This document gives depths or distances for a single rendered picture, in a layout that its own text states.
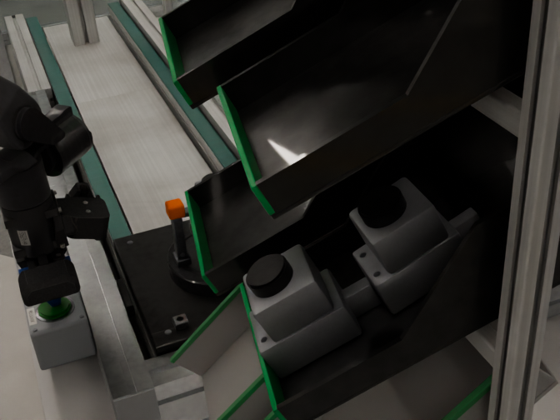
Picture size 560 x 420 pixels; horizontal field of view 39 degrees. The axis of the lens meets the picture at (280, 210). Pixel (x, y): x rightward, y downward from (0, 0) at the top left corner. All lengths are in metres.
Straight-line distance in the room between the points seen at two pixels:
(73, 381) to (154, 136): 0.57
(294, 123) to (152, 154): 0.96
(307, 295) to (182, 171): 0.87
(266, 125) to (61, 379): 0.66
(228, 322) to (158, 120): 0.79
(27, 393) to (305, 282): 0.64
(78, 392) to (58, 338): 0.08
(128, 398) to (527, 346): 0.51
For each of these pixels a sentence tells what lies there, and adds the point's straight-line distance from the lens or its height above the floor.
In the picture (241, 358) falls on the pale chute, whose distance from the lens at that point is 0.80.
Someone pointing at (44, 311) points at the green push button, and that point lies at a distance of 1.02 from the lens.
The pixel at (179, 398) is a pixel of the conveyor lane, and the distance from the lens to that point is 0.91.
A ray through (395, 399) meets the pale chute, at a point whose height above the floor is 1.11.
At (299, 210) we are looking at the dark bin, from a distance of 0.64.
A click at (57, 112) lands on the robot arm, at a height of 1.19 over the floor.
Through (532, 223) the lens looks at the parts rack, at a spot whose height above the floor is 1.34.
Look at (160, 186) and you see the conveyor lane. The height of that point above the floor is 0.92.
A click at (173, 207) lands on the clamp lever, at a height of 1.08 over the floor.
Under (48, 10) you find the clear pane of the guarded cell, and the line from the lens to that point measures 2.24.
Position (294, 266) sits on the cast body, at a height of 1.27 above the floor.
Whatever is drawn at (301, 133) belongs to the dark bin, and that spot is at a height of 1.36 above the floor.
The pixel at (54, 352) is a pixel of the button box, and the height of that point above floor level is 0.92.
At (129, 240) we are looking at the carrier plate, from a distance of 1.10.
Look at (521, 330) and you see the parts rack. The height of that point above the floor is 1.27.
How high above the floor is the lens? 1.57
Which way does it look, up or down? 33 degrees down
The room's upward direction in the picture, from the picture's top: 4 degrees counter-clockwise
